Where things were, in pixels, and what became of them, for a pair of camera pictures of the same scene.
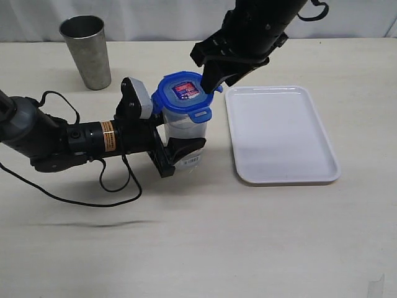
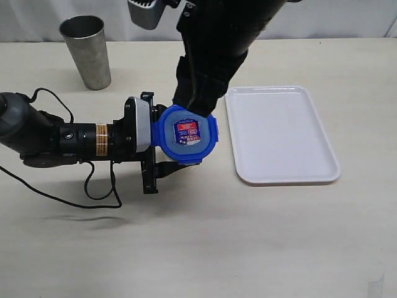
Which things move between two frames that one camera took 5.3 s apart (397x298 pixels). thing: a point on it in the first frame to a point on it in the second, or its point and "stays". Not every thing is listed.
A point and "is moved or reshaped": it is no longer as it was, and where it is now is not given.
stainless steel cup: (85, 35) stays
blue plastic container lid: (183, 91) is moved or reshaped
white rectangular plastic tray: (277, 137) stays
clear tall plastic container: (178, 125) is moved or reshaped
